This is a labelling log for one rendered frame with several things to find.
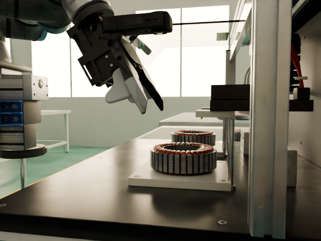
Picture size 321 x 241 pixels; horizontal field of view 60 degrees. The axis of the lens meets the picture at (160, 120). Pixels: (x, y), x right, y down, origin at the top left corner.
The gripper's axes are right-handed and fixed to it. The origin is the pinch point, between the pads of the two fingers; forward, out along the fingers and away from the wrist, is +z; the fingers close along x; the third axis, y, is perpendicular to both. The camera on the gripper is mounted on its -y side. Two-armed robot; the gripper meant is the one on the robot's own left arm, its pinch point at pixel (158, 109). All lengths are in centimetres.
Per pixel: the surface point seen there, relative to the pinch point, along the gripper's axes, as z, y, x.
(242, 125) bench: 27, -17, -157
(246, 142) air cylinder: 15.4, -10.6, -20.5
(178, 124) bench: 4, 22, -157
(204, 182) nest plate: 12.7, -2.1, 7.5
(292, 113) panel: 15.8, -24.4, -30.7
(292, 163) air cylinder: 16.8, -14.2, 3.6
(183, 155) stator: 8.2, -1.0, 5.6
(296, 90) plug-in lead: 7.8, -20.0, 2.3
